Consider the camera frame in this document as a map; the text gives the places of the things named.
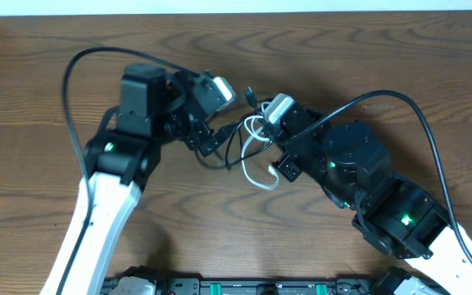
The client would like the black USB cable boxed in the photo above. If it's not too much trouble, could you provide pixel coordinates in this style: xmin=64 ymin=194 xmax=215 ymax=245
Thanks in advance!
xmin=194 ymin=86 xmax=278 ymax=170

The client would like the white USB cable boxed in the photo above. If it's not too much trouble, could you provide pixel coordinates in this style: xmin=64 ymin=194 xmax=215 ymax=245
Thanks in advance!
xmin=239 ymin=101 xmax=281 ymax=191

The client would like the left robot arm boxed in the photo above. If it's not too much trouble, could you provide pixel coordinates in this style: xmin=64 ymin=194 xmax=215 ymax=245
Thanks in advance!
xmin=42 ymin=64 xmax=236 ymax=294

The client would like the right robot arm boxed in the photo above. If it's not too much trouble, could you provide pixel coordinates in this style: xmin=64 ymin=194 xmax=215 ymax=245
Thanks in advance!
xmin=262 ymin=98 xmax=472 ymax=294

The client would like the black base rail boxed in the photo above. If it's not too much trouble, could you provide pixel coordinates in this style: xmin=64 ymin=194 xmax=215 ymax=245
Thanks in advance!
xmin=100 ymin=265 xmax=450 ymax=295

